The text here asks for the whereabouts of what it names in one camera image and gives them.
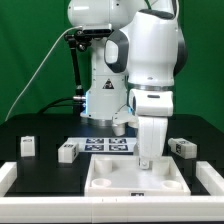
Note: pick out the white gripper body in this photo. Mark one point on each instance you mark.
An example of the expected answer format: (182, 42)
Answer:
(150, 113)

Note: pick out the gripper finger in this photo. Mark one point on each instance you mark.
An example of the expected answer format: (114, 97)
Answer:
(144, 163)
(119, 130)

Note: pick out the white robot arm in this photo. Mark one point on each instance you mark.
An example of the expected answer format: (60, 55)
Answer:
(137, 49)

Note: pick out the white U-shaped fence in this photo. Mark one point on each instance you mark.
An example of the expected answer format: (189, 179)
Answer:
(103, 209)

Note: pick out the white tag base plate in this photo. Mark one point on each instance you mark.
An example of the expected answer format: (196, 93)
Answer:
(104, 145)

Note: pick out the black camera stand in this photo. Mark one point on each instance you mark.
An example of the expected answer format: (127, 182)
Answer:
(79, 98)

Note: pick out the grey camera on stand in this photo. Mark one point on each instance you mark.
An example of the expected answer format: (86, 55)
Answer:
(97, 29)

